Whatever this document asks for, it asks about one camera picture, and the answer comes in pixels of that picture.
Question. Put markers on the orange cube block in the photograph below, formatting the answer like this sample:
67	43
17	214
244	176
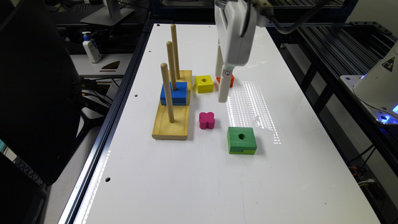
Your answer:
231	82

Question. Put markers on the white lotion bottle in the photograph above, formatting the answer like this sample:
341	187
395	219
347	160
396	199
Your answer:
91	48

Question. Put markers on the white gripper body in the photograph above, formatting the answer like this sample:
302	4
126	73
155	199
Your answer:
236	25

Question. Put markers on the blue square block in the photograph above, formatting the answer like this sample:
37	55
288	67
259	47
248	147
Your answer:
179	97

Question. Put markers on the rear wooden peg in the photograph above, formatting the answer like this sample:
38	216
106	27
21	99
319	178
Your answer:
175	50

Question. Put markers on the black office chair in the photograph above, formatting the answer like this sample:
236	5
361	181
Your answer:
41	107

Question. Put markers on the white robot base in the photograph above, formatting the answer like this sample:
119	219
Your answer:
377	89

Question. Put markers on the green square block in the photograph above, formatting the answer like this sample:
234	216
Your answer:
241	140

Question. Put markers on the black aluminium frame rack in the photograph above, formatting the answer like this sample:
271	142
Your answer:
345	49

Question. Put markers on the monitor stand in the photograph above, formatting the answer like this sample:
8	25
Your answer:
109	15

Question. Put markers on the middle wooden peg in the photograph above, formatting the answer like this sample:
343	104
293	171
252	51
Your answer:
170	54

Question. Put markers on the wooden peg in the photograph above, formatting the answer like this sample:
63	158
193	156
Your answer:
167	91
170	54
175	50

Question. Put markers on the front wooden peg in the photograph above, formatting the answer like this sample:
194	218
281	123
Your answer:
167	91

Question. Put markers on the yellow square block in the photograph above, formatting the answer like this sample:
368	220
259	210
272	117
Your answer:
204	84

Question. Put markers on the pink flower block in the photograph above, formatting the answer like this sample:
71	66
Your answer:
206	120

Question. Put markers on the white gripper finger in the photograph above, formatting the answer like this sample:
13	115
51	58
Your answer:
219	62
225	79

